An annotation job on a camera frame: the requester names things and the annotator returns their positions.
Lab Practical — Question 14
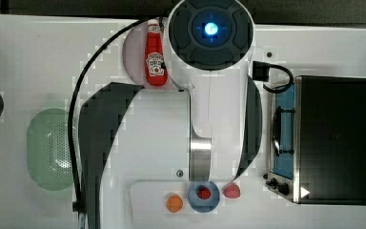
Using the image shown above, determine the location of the red toy strawberry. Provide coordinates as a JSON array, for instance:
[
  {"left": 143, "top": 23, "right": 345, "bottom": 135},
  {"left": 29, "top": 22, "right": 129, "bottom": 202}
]
[{"left": 223, "top": 183, "right": 241, "bottom": 198}]

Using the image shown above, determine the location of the black power plug cable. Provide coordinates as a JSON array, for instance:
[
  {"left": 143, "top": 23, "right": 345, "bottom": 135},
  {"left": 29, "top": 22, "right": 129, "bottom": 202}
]
[{"left": 253, "top": 61, "right": 295, "bottom": 94}]

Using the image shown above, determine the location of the red ketchup bottle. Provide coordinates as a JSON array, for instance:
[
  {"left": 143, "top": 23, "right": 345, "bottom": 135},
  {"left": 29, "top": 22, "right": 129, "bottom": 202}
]
[{"left": 145, "top": 19, "right": 168, "bottom": 87}]

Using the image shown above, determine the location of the orange toy fruit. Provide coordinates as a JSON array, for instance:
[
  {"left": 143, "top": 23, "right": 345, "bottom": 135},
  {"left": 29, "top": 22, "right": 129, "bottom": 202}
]
[{"left": 166, "top": 195, "right": 183, "bottom": 213}]

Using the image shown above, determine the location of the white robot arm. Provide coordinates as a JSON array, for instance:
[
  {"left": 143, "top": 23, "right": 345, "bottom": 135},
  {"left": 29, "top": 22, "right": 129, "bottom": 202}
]
[{"left": 78, "top": 0, "right": 262, "bottom": 229}]

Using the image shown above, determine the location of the green plastic strainer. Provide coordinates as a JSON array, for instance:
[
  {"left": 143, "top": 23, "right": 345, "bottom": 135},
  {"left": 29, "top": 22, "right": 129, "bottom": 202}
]
[{"left": 27, "top": 108, "right": 73, "bottom": 191}]

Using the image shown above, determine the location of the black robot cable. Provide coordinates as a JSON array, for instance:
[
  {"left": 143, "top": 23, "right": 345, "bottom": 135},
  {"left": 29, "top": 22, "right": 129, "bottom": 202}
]
[{"left": 68, "top": 17, "right": 151, "bottom": 214}]

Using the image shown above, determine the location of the red toy fruit in bowl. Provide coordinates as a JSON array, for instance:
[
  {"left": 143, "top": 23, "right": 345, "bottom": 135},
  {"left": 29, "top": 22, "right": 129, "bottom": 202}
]
[{"left": 197, "top": 187, "right": 212, "bottom": 199}]

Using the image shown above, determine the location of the blue bowl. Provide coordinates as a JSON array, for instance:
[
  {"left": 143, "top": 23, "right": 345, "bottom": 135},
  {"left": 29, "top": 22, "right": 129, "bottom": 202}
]
[{"left": 187, "top": 181, "right": 220, "bottom": 213}]

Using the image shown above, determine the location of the black toaster oven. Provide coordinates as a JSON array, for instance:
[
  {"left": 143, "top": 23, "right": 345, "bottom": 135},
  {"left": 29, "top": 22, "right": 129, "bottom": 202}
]
[{"left": 264, "top": 75, "right": 366, "bottom": 206}]

